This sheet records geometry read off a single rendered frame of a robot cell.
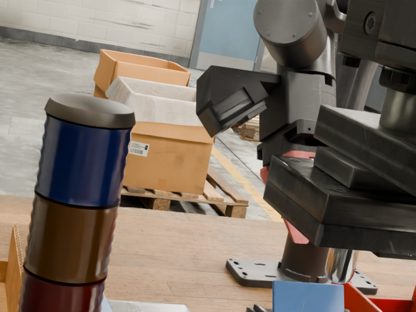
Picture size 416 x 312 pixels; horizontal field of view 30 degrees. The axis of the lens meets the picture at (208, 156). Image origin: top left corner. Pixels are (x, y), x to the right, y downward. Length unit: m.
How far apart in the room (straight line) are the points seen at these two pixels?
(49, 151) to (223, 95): 0.38
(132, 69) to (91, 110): 4.30
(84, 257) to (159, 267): 0.66
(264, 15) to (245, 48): 11.14
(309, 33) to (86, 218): 0.39
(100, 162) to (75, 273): 0.05
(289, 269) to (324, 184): 0.51
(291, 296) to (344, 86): 0.37
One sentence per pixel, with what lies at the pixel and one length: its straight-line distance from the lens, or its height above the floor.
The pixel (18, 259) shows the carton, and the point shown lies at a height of 0.97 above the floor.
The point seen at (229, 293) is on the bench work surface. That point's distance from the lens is 0.96.
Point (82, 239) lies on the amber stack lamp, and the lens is 0.34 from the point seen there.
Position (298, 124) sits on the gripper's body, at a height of 1.15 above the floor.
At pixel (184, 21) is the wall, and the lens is 11.58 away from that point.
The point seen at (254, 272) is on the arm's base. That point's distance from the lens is 1.01.
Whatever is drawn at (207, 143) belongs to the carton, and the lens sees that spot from 4.17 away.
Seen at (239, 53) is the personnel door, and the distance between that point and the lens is 11.81.
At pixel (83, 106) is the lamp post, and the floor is 1.20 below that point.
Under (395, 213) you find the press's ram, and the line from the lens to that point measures 0.53.
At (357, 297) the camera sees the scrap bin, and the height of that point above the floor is 0.95.
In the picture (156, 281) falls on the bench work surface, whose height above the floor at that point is 0.90.
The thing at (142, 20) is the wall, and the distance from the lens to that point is 11.48.
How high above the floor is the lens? 1.25
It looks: 12 degrees down
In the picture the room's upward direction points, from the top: 11 degrees clockwise
